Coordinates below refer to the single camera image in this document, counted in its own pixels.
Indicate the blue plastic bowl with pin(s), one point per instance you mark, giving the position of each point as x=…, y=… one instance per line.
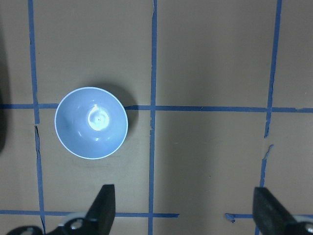
x=91, y=123

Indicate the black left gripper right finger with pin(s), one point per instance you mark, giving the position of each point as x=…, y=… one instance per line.
x=272, y=218

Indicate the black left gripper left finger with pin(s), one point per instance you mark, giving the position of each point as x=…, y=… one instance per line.
x=97, y=221

